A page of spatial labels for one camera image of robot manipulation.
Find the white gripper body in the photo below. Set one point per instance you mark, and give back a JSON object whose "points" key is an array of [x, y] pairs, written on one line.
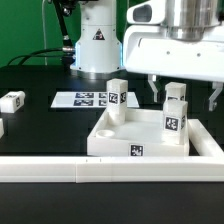
{"points": [[149, 50]]}

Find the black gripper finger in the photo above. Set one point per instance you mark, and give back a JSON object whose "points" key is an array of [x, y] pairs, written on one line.
{"points": [[152, 83], [217, 89]]}

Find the white square tabletop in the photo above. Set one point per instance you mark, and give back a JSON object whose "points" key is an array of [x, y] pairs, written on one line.
{"points": [[139, 135]]}

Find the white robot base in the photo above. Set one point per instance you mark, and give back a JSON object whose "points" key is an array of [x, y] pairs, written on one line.
{"points": [[98, 52]]}

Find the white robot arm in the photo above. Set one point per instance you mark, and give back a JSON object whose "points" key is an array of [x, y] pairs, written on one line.
{"points": [[177, 38]]}

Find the white U-shaped obstacle fence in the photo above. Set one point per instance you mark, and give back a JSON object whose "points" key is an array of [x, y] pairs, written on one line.
{"points": [[207, 165]]}

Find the white marker sheet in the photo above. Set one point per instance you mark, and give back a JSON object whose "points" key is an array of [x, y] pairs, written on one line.
{"points": [[88, 100]]}

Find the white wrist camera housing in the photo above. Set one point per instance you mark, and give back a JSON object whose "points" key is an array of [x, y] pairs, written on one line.
{"points": [[150, 12]]}

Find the black camera stand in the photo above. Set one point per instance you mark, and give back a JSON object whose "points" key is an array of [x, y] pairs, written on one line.
{"points": [[64, 8]]}

